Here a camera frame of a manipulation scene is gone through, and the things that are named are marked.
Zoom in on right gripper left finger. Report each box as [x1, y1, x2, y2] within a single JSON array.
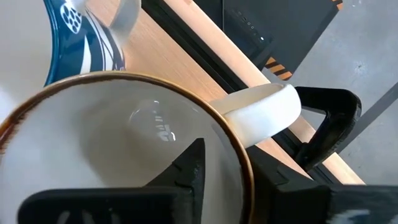
[[17, 138, 206, 224]]

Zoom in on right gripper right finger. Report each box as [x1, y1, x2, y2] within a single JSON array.
[[245, 144, 398, 224]]

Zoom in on yellow mug white handle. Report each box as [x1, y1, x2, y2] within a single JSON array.
[[0, 70, 302, 224]]

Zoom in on navy white patterned mug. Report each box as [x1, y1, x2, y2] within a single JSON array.
[[0, 0, 142, 124]]

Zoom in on black box hazard-striped edge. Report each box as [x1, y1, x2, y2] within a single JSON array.
[[192, 0, 345, 82]]

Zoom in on black plastic handle bracket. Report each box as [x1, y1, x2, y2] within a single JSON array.
[[294, 86, 363, 172]]

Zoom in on wooden shelf black metal frame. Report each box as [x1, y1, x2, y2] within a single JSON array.
[[86, 0, 312, 180]]

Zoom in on black aluminium rig frame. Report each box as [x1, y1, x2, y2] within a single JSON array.
[[141, 0, 343, 184]]

